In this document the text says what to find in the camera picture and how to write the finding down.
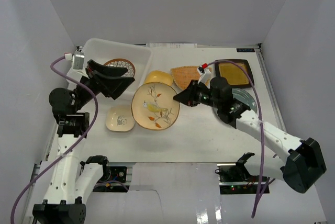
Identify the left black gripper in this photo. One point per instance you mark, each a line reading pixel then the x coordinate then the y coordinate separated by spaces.
pixel 92 79

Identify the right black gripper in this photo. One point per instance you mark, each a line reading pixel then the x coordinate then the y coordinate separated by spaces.
pixel 188 96

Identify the petal pattern round plate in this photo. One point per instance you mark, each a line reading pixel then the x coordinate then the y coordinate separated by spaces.
pixel 122 63

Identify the bird painted cream plate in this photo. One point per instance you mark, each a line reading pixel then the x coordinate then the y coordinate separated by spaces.
pixel 153 106

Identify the blue-grey round plate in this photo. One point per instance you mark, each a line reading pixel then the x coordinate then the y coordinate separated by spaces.
pixel 236 97

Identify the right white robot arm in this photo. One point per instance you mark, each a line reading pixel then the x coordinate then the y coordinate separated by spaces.
pixel 300 163

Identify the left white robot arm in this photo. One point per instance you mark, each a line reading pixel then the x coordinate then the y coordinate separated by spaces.
pixel 73 181

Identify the white plastic bin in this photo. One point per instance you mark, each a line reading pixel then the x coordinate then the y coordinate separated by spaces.
pixel 102 51

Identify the orange woven fan basket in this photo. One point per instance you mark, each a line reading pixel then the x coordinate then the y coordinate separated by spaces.
pixel 183 75

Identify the cream square panda dish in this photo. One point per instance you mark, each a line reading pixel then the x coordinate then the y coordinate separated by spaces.
pixel 119 118

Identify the yellow square panda dish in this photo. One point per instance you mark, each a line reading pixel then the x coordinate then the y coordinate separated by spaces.
pixel 160 77

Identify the black square amber plate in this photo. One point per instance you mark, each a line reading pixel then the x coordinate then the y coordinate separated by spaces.
pixel 238 75

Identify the papers at table back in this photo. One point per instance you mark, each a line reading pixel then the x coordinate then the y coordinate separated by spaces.
pixel 171 45

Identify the blue label sticker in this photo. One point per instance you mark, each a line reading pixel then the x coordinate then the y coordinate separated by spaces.
pixel 245 50

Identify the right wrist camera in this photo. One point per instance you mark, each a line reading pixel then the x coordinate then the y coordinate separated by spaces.
pixel 205 73

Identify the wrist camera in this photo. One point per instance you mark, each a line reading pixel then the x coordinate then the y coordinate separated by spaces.
pixel 77 60
pixel 205 73

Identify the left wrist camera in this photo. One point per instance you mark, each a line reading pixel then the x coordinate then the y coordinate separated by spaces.
pixel 77 60

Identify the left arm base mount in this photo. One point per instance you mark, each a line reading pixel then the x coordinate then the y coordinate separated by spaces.
pixel 117 173

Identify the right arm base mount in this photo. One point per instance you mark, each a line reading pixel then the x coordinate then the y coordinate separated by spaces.
pixel 233 173

